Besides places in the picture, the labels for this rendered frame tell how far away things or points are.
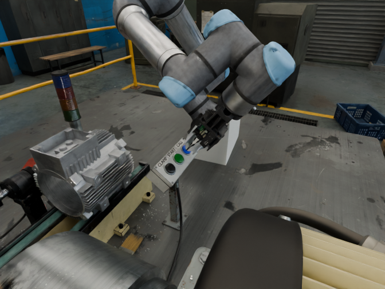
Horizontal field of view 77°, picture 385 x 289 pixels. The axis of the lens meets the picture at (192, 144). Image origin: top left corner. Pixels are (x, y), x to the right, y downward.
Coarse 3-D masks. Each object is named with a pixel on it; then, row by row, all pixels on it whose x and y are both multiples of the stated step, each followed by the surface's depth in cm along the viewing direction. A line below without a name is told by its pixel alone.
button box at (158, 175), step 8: (176, 144) 71; (168, 152) 67; (176, 152) 69; (192, 152) 73; (160, 160) 64; (168, 160) 66; (184, 160) 69; (152, 168) 62; (160, 168) 63; (176, 168) 66; (184, 168) 68; (152, 176) 63; (160, 176) 62; (168, 176) 63; (176, 176) 64; (160, 184) 64; (168, 184) 62
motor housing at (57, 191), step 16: (112, 144) 72; (112, 160) 68; (128, 160) 73; (48, 176) 67; (80, 176) 61; (112, 176) 68; (48, 192) 68; (64, 192) 71; (80, 192) 59; (96, 192) 63; (112, 192) 70; (64, 208) 69; (80, 208) 68
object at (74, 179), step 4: (120, 140) 72; (116, 144) 72; (120, 144) 71; (124, 144) 72; (120, 148) 72; (32, 168) 62; (36, 168) 61; (36, 172) 63; (72, 176) 58; (76, 176) 58; (68, 180) 58; (72, 180) 57; (76, 180) 58; (80, 180) 59; (72, 184) 58; (76, 184) 58; (48, 200) 68; (52, 204) 68; (92, 212) 66; (80, 216) 65; (84, 216) 64; (88, 216) 64; (84, 220) 65
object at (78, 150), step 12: (60, 132) 65; (72, 132) 67; (84, 132) 65; (48, 144) 62; (60, 144) 65; (72, 144) 63; (84, 144) 61; (96, 144) 65; (36, 156) 58; (48, 156) 56; (60, 156) 56; (72, 156) 58; (84, 156) 62; (96, 156) 66; (48, 168) 59; (60, 168) 57; (72, 168) 59
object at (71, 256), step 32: (32, 256) 32; (64, 256) 33; (96, 256) 34; (128, 256) 37; (0, 288) 29; (32, 288) 29; (64, 288) 29; (96, 288) 29; (128, 288) 30; (160, 288) 32
